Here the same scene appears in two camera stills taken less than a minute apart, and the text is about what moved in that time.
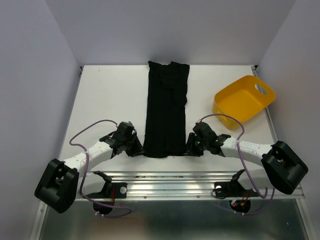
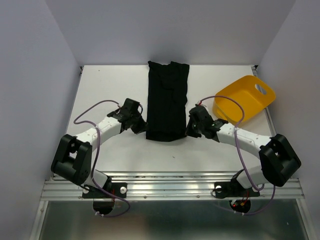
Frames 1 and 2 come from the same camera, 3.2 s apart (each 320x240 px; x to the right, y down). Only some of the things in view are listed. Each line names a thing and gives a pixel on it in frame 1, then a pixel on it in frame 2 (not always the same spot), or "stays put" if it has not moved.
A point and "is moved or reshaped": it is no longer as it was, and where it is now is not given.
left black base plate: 115,190 stays put
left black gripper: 138,149 -> 142,127
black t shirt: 165,133 is moved or reshaped
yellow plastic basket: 243,99 stays put
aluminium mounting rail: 180,186 stays put
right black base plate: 231,189 stays put
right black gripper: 190,150 -> 188,130
